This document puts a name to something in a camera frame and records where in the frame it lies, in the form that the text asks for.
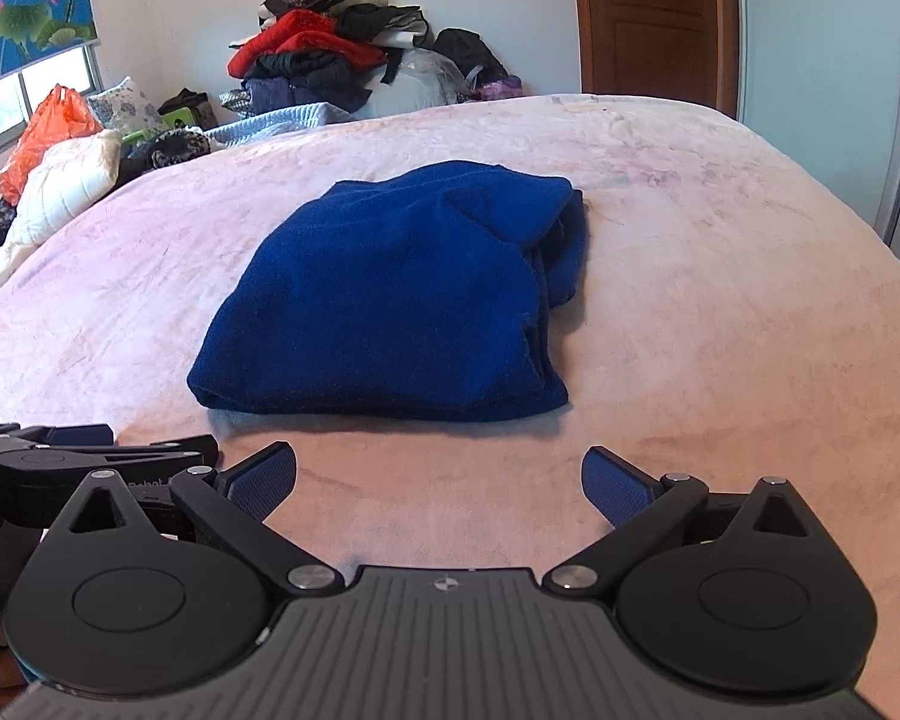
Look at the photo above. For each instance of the blue knit sweater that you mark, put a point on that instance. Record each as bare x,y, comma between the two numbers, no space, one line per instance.
426,296

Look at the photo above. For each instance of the black backpack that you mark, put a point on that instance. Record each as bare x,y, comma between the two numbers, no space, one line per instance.
475,61

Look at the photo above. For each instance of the pink bed blanket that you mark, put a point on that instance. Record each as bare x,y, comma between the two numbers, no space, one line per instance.
734,320

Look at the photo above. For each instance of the light blue knit blanket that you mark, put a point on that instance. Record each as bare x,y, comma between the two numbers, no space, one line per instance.
278,122

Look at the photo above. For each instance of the red garment on pile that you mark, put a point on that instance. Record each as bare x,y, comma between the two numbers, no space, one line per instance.
303,31

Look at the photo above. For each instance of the white quilted jacket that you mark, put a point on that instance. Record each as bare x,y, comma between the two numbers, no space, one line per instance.
71,178

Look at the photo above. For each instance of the orange plastic bag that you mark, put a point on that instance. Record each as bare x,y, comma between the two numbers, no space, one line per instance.
62,115

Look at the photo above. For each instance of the dark clothes pile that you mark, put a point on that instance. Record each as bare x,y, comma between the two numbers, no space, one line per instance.
322,52

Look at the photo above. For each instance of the window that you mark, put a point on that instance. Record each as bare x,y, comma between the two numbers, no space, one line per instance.
23,90

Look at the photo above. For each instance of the wardrobe sliding door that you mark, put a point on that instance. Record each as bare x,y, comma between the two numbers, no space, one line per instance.
820,80

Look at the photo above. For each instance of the person's left hand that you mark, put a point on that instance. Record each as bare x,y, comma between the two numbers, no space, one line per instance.
0,678

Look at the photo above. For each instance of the green black bag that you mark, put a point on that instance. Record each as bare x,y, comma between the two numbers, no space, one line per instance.
189,109

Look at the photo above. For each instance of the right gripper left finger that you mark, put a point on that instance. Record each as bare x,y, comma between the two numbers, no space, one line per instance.
228,512

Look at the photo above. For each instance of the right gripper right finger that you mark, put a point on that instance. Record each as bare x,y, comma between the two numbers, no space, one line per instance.
647,515

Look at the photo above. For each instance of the floral pillow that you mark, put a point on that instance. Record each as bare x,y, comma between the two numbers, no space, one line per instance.
126,109

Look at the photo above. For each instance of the brown wooden door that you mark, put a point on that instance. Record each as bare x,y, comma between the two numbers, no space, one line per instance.
688,50

